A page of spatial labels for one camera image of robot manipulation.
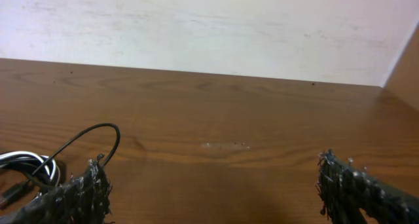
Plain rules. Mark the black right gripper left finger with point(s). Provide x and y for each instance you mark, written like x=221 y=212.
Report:
x=84 y=199

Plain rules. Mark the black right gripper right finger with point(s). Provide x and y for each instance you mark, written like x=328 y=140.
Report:
x=346 y=191

